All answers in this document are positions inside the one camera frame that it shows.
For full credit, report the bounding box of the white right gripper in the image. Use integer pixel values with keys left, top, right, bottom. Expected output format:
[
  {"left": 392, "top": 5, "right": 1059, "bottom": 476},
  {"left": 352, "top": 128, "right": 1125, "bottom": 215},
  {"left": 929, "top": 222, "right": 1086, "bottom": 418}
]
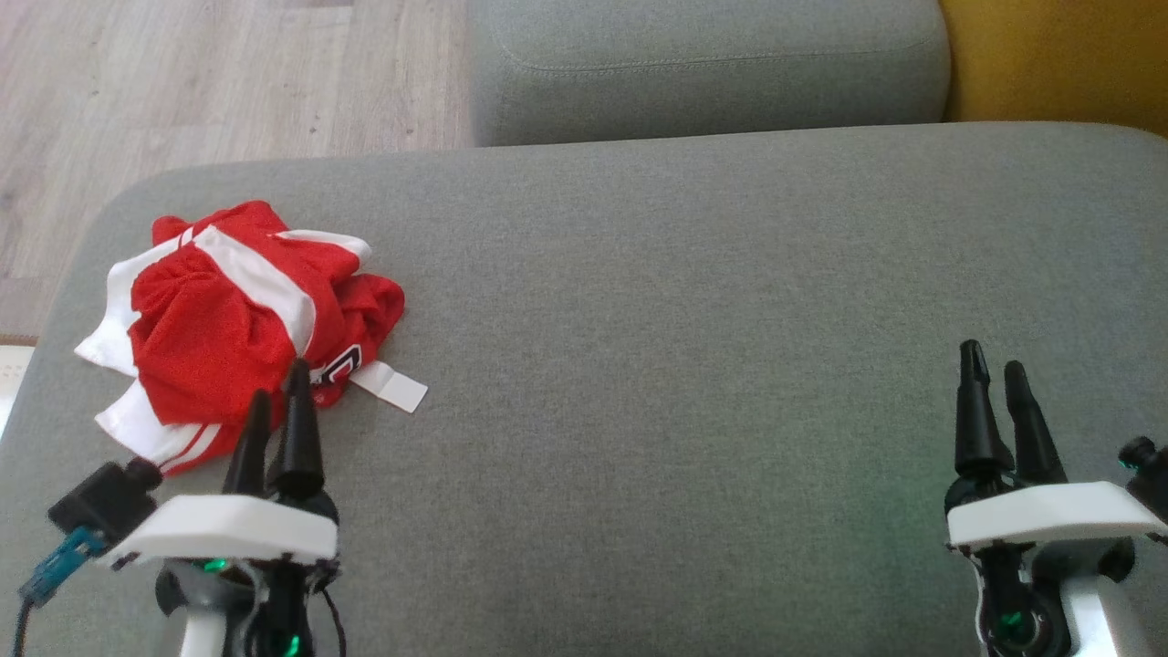
[{"left": 944, "top": 339, "right": 1168, "bottom": 550}]

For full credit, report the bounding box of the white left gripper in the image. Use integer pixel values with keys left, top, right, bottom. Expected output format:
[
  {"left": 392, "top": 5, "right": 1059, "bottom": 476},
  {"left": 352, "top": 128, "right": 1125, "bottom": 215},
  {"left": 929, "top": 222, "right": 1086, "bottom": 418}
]
[{"left": 99, "top": 359, "right": 340, "bottom": 571}]

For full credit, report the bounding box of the red shorts white stripe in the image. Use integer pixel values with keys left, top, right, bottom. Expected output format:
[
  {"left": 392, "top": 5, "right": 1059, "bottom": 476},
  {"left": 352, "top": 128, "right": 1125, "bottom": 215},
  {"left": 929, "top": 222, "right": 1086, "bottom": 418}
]
[{"left": 128, "top": 203, "right": 373, "bottom": 426}]

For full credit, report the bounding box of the red white basketball jersey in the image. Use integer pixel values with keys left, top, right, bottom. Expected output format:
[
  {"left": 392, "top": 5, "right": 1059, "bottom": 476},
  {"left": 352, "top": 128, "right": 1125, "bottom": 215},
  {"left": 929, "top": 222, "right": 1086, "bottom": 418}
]
[{"left": 75, "top": 201, "right": 428, "bottom": 477}]

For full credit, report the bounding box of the white laundry basket brown rim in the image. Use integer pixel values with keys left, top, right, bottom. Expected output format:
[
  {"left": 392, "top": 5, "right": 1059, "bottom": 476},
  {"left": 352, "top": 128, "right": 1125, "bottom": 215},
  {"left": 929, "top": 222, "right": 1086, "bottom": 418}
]
[{"left": 0, "top": 335, "right": 37, "bottom": 439}]

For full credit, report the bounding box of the grey sofa seat cushion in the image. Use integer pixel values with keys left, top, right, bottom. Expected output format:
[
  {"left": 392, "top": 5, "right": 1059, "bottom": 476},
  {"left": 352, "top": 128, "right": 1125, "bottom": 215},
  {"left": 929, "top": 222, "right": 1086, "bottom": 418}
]
[{"left": 0, "top": 121, "right": 1168, "bottom": 657}]

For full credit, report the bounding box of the yellow cushion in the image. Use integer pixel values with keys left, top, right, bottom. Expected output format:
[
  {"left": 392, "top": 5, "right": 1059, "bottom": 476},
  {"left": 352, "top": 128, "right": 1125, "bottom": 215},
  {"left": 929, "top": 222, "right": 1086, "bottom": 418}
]
[{"left": 940, "top": 0, "right": 1168, "bottom": 138}]

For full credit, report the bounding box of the grey sofa back cushion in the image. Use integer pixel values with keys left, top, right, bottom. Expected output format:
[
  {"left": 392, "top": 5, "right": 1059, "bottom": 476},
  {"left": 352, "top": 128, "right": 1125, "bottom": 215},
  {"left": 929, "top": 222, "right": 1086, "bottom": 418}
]
[{"left": 467, "top": 0, "right": 952, "bottom": 147}]

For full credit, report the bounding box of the left black cable teal plug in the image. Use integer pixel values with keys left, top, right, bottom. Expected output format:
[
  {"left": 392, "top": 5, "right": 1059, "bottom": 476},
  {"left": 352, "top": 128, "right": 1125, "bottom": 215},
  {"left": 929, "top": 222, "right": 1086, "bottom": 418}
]
[{"left": 9, "top": 525, "right": 106, "bottom": 657}]

